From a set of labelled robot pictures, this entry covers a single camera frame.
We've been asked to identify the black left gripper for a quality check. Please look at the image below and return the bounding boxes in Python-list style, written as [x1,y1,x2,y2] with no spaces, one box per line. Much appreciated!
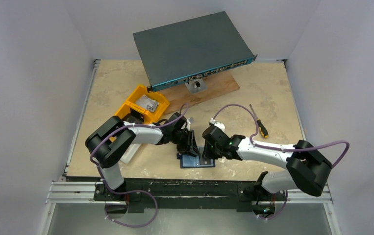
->
[171,129,199,157]

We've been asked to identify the navy blue card holder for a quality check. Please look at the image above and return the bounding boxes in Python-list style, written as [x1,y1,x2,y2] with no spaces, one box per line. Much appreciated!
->
[176,146,216,168]

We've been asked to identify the dark grey credit card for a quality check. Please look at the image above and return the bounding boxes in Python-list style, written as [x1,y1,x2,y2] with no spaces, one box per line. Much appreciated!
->
[199,146,215,167]

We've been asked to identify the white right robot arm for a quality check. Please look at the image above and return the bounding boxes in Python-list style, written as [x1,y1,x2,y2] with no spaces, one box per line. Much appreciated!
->
[202,125,332,199]

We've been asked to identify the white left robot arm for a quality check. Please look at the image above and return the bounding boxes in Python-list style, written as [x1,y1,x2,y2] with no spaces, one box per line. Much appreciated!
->
[85,112,199,200]

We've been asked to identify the grey cards in bin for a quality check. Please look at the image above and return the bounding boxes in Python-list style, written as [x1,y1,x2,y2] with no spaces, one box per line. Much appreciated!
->
[135,94,159,113]

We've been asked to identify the yellow plastic bin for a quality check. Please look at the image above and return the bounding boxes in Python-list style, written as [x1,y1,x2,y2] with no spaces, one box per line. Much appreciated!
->
[114,85,170,124]

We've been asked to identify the yellow black screwdriver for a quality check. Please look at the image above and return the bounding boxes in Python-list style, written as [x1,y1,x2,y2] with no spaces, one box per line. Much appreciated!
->
[249,104,269,139]

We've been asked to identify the white plastic bin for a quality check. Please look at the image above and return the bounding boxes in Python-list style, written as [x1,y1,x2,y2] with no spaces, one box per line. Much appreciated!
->
[120,143,141,164]

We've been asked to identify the wooden board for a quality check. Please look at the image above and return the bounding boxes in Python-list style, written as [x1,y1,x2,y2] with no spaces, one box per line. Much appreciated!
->
[160,71,240,115]

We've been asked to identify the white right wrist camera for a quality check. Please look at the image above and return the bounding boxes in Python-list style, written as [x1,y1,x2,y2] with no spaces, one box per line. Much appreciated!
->
[209,118,225,132]

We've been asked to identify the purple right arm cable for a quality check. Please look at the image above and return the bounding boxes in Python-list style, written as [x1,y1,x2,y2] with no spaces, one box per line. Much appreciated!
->
[212,103,350,169]

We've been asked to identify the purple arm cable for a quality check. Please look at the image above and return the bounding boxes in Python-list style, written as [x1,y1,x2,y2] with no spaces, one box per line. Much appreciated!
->
[89,103,190,195]
[212,103,350,169]

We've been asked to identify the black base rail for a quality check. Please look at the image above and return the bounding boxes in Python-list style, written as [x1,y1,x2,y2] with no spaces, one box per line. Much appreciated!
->
[94,178,285,215]

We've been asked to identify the grey metal switch stand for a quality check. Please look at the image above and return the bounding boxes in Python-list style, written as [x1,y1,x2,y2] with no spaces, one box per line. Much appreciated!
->
[185,78,207,94]

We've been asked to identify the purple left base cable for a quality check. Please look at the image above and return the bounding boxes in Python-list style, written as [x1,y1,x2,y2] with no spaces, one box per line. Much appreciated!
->
[103,189,159,229]

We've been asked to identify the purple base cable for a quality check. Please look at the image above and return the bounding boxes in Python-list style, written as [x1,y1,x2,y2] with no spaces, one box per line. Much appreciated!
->
[256,189,289,221]
[103,189,159,229]

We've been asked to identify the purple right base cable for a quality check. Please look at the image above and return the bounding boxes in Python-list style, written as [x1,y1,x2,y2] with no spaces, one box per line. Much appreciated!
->
[256,189,289,221]

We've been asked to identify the grey network switch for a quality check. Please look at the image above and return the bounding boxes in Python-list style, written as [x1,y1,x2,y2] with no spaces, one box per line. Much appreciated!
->
[133,11,257,92]

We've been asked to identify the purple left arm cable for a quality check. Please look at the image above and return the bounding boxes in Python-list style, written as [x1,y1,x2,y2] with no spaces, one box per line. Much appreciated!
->
[89,103,190,195]

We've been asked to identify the aluminium frame rail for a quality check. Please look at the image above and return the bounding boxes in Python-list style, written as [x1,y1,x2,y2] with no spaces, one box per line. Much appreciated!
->
[46,182,95,204]

